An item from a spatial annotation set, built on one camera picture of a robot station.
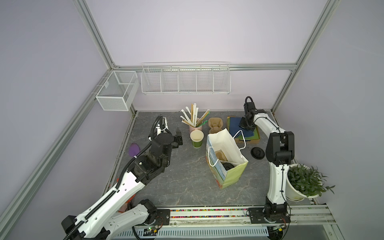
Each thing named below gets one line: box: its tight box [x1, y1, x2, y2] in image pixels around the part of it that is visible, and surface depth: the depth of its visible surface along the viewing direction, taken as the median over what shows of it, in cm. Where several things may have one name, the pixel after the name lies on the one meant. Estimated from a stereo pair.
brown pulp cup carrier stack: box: [208, 117, 223, 134], surface depth 111 cm
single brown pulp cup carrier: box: [215, 148, 229, 161], surface depth 93 cm
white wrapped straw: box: [193, 103, 197, 127], surface depth 101 cm
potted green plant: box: [286, 163, 336, 202], surface depth 71 cm
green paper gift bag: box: [205, 128, 249, 190], surface depth 77 cm
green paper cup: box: [190, 129, 205, 149], surface depth 97 cm
